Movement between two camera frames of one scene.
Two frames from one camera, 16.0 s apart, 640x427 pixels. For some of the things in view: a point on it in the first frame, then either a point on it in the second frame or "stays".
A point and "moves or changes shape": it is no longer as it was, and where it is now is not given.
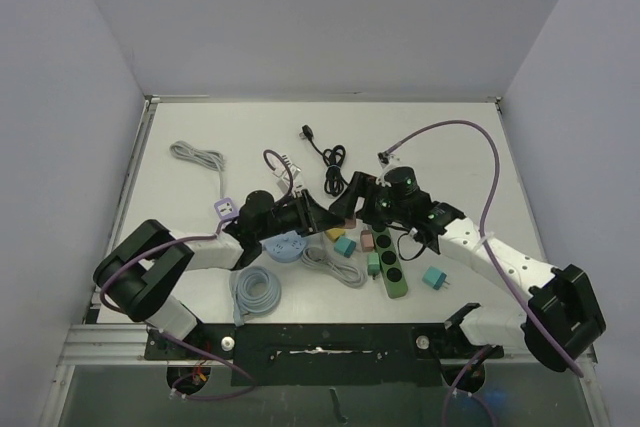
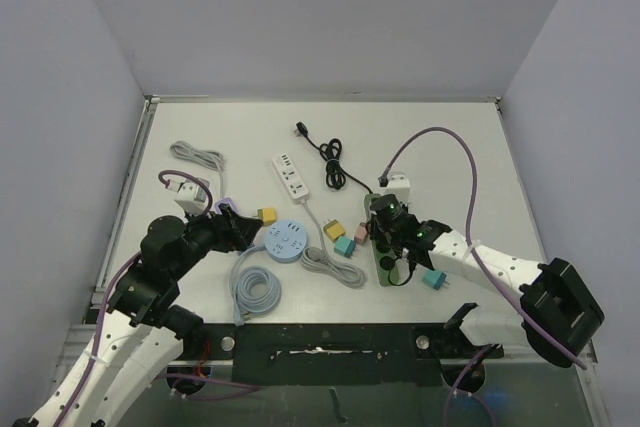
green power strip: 396,283 moves or changes shape
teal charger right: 435,278 stays
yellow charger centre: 332,234 stays
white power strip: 289,176 stays
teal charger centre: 344,246 stays
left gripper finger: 316,216 → 243,228
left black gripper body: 289,216 → 208,234
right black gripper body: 365,199 → 382,235
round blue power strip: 285,247 stays
